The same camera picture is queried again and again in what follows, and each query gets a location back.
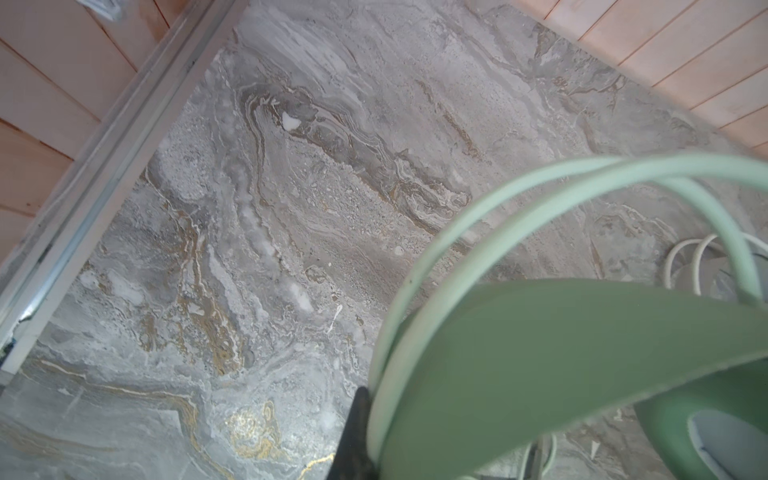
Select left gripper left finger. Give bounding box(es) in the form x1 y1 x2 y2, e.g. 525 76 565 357
326 386 378 480

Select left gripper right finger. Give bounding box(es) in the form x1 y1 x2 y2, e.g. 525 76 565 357
521 436 552 480

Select green headphones with cable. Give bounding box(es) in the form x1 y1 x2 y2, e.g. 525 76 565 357
366 154 767 479

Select white headphones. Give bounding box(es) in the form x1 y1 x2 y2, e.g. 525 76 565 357
661 234 739 302

